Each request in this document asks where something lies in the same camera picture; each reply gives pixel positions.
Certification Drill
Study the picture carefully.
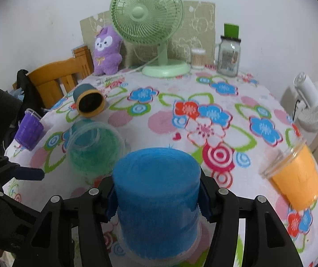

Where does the wooden chair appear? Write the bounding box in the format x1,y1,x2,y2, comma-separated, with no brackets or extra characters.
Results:
70,46,94,78
12,58,82,109

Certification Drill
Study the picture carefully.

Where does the orange plastic cup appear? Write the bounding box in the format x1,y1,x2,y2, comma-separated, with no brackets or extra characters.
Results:
260,138,318,211

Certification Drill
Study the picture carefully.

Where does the navy cup with orange rim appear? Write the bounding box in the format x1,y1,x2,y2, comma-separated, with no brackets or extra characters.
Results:
73,83,107,118

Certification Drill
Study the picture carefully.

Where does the floral tablecloth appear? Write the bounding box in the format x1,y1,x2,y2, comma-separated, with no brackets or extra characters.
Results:
4,66,318,267

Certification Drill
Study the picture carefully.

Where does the white fan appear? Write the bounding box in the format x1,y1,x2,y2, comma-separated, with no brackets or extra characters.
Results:
292,72,318,132

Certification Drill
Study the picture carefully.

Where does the brown cardboard sheet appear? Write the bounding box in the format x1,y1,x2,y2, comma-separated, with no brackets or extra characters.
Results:
80,0,216,75

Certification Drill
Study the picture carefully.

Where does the black bag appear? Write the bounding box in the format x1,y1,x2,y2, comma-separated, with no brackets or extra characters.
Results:
17,69,46,112

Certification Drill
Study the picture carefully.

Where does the cotton swab container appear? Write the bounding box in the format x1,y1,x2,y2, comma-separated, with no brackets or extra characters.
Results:
190,49,206,71

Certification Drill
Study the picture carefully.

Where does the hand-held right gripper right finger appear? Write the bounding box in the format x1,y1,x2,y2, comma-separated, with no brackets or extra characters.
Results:
199,168,304,267

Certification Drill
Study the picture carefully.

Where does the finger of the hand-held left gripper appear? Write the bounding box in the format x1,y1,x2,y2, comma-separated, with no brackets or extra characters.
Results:
0,190,46,253
0,156,45,182

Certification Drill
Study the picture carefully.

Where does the purple plush toy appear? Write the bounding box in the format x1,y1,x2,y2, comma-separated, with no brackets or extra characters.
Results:
93,25,123,76

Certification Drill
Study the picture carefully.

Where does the green plastic cup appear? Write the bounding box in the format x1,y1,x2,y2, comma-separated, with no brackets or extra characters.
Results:
63,119,126,177

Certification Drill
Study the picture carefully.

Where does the glass jar mug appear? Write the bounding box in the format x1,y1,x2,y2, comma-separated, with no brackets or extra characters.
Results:
216,36,242,77

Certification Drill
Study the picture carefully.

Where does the blue plastic cup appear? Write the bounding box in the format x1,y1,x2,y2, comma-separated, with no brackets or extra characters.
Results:
112,147,202,266

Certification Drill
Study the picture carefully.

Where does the white fan cable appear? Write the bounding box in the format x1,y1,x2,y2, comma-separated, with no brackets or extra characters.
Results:
125,55,160,74

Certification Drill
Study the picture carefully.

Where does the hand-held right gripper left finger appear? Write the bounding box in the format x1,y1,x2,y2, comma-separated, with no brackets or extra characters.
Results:
13,176,118,267

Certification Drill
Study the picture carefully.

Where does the purple plastic cup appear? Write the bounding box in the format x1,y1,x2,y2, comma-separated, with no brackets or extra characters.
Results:
14,108,45,151

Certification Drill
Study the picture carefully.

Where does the green desk fan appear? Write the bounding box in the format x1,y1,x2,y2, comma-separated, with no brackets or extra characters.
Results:
109,0,191,78

